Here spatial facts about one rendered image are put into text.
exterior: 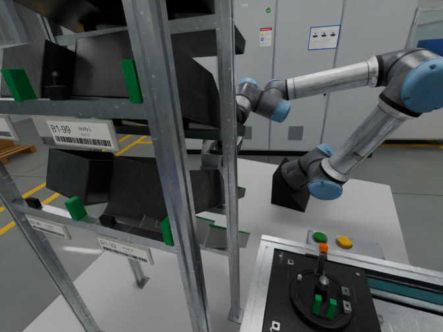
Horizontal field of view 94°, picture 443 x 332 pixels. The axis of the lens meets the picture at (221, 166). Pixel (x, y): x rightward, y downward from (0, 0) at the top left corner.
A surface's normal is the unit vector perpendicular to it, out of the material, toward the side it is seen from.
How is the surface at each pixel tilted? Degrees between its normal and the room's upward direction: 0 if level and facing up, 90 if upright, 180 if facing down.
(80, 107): 90
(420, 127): 90
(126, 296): 0
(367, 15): 90
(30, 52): 65
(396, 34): 90
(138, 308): 0
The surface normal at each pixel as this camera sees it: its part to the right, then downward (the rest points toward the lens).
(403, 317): -0.05, -0.89
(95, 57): -0.47, 0.00
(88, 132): -0.33, 0.44
